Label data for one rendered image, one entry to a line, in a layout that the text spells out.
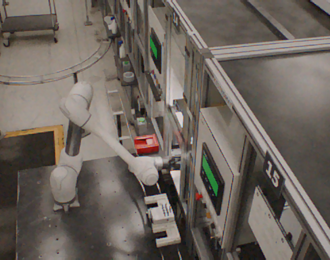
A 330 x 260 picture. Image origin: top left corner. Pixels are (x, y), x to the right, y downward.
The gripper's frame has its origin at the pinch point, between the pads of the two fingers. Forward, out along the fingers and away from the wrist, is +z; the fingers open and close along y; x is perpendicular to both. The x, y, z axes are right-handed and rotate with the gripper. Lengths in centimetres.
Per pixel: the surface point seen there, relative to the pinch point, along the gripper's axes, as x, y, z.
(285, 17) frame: -8, 105, 30
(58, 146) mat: 151, -111, -83
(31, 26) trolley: 403, -91, -115
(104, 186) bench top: 21, -39, -53
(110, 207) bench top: 1, -39, -51
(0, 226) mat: 56, -117, -137
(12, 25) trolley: 415, -94, -143
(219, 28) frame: -15, 100, -8
